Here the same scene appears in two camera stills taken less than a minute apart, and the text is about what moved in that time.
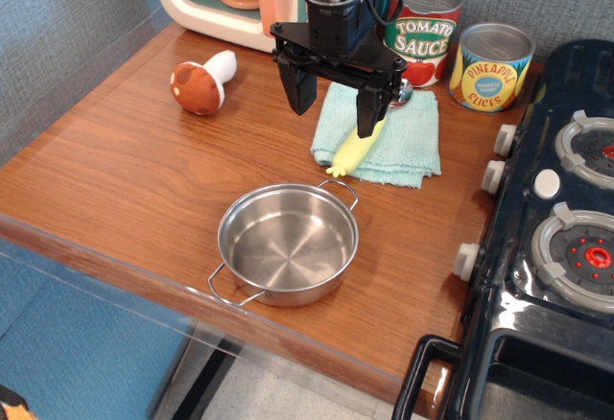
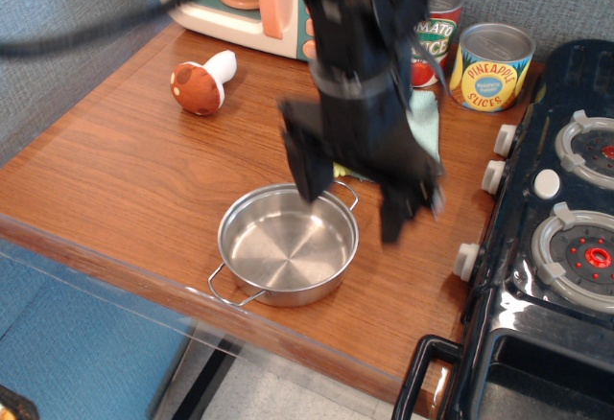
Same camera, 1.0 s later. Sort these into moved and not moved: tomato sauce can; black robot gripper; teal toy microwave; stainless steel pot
Moved: black robot gripper
Not moved: teal toy microwave; stainless steel pot; tomato sauce can
